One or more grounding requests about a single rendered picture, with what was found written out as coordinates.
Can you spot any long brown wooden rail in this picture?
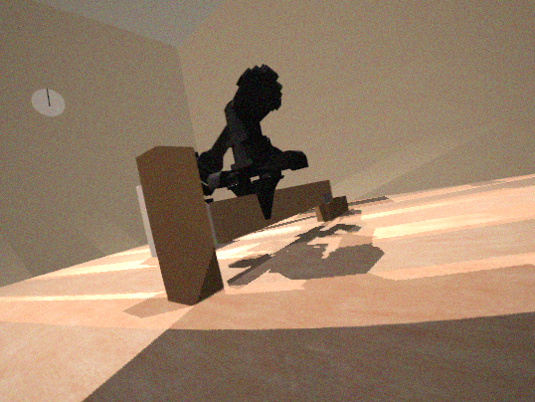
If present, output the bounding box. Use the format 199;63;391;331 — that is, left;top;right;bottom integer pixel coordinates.
209;179;334;244

